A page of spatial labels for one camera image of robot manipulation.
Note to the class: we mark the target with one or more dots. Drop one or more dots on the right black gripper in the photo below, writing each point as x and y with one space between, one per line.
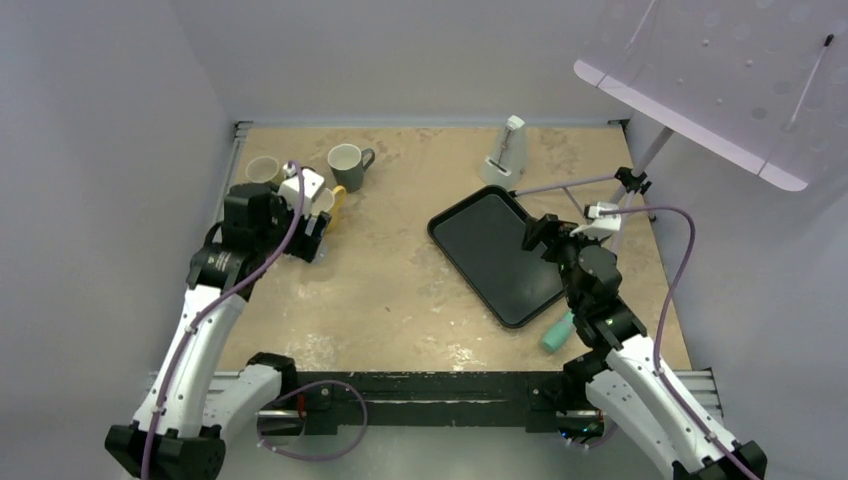
550 227

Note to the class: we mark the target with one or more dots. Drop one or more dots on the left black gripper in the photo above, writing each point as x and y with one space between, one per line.
303 245

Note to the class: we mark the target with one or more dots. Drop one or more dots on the yellow mug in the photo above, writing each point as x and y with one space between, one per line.
330 202

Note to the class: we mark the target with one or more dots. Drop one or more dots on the light green mug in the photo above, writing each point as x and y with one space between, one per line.
264 169

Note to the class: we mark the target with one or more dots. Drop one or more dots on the dark teal mug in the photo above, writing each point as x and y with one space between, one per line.
349 164

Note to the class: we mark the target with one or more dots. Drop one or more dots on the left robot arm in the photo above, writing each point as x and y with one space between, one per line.
177 432

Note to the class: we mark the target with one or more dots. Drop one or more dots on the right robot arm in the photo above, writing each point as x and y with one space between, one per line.
624 375

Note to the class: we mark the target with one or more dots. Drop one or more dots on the black serving tray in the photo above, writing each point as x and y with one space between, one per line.
481 236

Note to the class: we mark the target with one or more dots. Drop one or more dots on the white metronome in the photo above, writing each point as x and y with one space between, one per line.
506 163

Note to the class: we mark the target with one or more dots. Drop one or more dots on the teal bottle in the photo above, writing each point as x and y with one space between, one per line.
558 334

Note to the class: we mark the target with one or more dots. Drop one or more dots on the white perforated board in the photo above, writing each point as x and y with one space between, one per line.
762 84

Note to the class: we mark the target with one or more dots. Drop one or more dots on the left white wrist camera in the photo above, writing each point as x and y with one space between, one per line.
301 187

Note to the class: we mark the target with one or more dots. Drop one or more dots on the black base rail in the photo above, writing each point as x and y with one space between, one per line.
536 402

